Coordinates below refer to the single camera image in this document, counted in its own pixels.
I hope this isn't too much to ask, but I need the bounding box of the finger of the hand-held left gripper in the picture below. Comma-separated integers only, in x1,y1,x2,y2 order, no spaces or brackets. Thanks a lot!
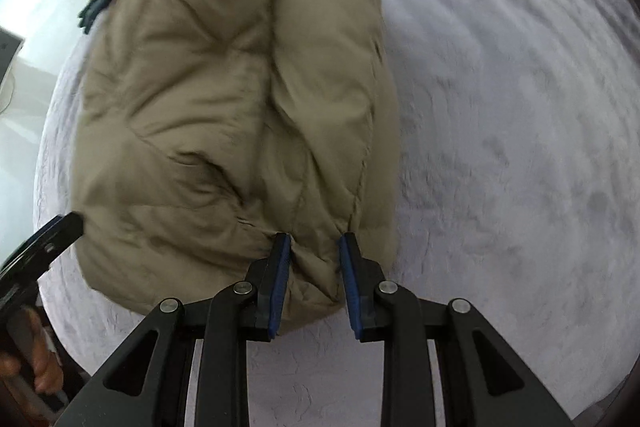
0,212,86,323

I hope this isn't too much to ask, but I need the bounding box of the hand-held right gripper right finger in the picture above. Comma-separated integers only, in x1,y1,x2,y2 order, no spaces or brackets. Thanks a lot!
339,232,573,427

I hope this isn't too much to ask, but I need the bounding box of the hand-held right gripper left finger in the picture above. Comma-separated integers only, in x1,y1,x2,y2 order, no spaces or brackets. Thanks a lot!
55,232,292,427

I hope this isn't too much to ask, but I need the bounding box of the khaki puffer jacket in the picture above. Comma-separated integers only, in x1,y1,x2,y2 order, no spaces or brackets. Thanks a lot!
70,0,401,338

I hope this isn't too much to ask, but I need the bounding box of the person's left hand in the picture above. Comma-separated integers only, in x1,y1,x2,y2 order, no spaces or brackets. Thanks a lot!
0,307,66,397

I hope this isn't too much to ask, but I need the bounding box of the grey monitor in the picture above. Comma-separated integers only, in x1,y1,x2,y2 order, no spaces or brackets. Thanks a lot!
0,27,26,81

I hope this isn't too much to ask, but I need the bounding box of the purple fleece blanket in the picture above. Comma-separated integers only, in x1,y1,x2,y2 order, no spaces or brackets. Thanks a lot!
32,0,640,427

